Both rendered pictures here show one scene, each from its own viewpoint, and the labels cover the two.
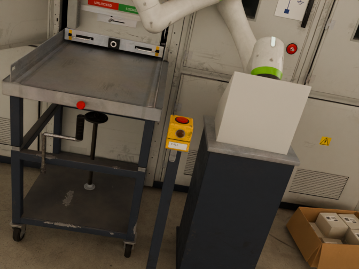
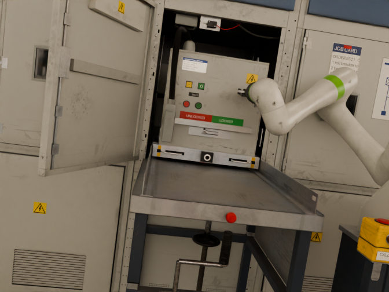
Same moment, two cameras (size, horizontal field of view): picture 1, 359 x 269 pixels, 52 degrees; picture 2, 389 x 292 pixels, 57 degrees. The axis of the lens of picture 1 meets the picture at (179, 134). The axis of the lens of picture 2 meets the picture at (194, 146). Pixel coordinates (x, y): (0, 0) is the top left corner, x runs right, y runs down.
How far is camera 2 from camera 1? 0.66 m
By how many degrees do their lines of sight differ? 20
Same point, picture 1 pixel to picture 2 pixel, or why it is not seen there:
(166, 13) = (294, 112)
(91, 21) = (182, 135)
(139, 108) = (297, 216)
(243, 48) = (366, 148)
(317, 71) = not seen: outside the picture
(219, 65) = (319, 173)
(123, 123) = (213, 248)
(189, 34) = (287, 142)
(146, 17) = (274, 118)
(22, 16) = (116, 131)
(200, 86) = not seen: hidden behind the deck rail
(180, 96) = not seen: hidden behind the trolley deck
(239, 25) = (353, 126)
